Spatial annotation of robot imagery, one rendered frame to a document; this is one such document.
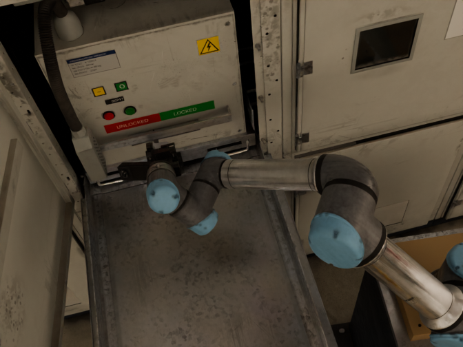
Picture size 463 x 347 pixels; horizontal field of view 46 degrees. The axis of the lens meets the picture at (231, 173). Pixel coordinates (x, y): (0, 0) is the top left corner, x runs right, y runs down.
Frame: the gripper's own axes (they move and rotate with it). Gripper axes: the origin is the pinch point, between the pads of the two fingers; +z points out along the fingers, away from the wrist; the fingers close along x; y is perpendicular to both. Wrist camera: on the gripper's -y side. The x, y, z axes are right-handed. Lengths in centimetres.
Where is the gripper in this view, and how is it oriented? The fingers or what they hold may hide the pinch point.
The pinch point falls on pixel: (151, 148)
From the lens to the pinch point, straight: 159.9
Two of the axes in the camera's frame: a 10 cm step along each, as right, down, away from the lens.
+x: -1.9, -8.8, -4.3
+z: -1.5, -4.0, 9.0
